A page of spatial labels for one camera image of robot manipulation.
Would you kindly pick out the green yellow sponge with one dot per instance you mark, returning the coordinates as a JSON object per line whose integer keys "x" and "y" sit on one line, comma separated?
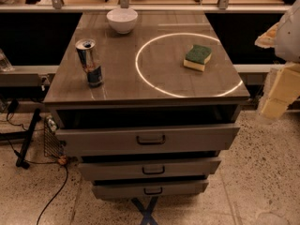
{"x": 197, "y": 57}

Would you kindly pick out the wire mesh basket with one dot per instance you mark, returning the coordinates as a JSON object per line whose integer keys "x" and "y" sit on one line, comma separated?
{"x": 52, "y": 147}

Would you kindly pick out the white bowl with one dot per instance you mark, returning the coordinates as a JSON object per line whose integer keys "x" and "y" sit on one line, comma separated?
{"x": 122, "y": 20}

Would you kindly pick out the middle grey drawer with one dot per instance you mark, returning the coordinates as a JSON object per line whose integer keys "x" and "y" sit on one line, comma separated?
{"x": 149, "y": 168}

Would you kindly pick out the clear plastic cup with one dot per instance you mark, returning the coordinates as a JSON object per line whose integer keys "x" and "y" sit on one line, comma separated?
{"x": 5, "y": 65}

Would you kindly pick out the redbull can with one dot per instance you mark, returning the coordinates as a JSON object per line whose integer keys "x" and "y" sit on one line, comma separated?
{"x": 86, "y": 49}

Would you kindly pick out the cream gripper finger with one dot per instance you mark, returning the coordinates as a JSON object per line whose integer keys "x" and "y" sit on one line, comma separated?
{"x": 267, "y": 39}
{"x": 281, "y": 89}

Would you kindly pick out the top grey drawer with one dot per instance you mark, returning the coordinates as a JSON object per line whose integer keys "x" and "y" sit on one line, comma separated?
{"x": 147, "y": 140}

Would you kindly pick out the black bar stand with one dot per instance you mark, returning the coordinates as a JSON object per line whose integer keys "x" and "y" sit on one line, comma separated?
{"x": 27, "y": 139}

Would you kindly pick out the bottom grey drawer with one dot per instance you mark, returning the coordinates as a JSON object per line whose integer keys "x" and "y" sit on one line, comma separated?
{"x": 111, "y": 192}

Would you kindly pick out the grey drawer cabinet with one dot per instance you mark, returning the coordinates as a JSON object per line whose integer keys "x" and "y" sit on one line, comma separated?
{"x": 145, "y": 84}

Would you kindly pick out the blue tape cross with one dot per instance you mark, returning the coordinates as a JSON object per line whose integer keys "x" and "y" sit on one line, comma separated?
{"x": 147, "y": 212}

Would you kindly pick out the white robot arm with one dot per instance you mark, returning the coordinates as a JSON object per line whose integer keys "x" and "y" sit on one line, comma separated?
{"x": 287, "y": 41}

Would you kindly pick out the grey drawer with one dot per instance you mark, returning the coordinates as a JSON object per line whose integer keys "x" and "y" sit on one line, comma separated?
{"x": 147, "y": 140}
{"x": 149, "y": 168}
{"x": 111, "y": 192}

